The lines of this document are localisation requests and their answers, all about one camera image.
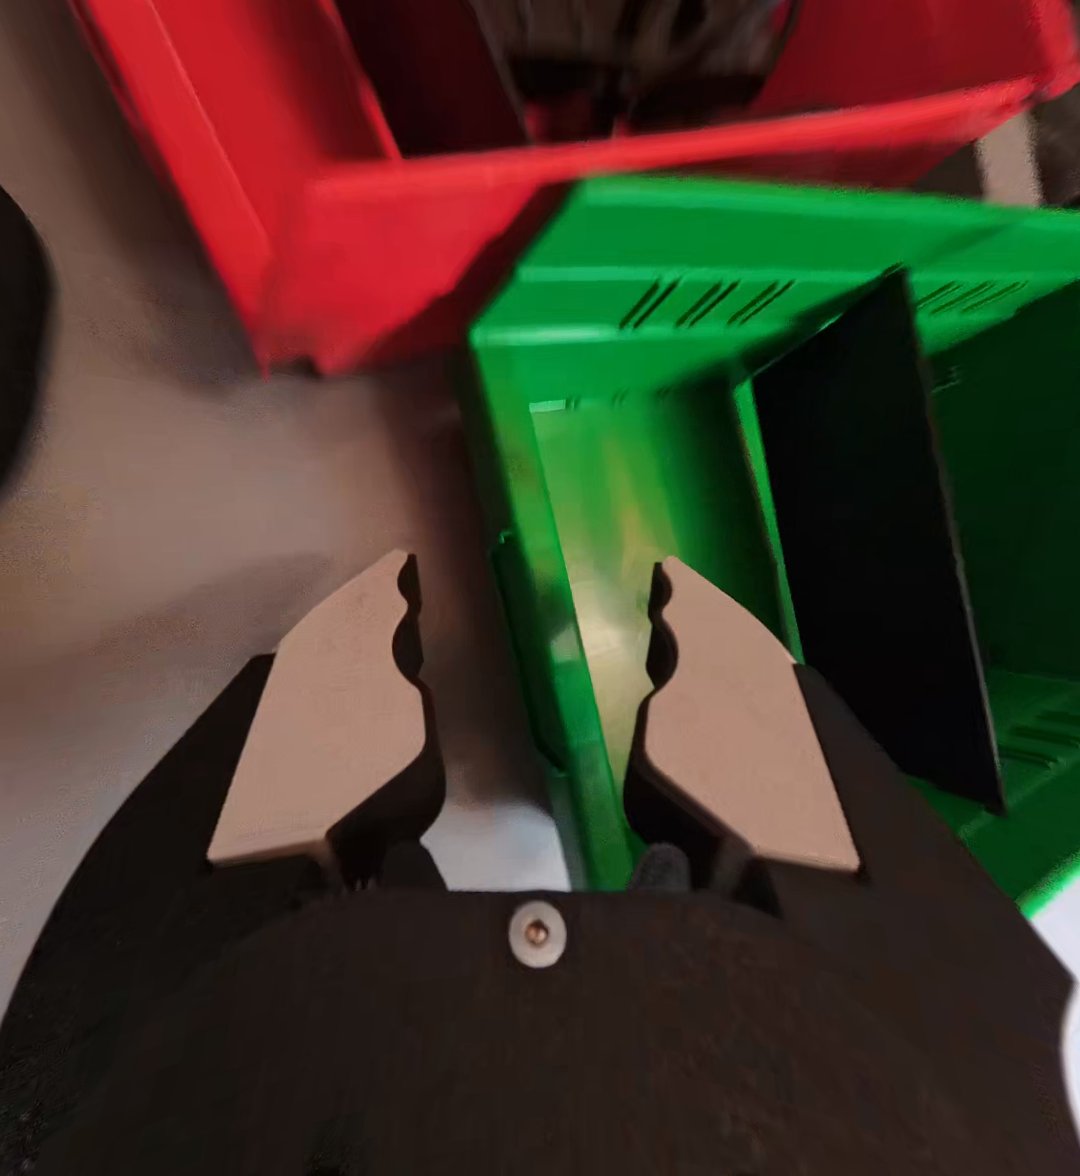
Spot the red plastic bin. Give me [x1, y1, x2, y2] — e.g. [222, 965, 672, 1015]
[64, 0, 1080, 379]

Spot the black bin divider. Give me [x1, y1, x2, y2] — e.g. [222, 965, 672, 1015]
[749, 265, 1007, 817]

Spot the green plastic bin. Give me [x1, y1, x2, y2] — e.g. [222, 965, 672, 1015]
[455, 174, 1080, 922]

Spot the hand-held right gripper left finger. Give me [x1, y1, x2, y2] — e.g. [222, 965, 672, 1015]
[205, 549, 447, 888]

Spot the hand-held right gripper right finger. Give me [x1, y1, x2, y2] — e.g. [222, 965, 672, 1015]
[625, 556, 864, 888]

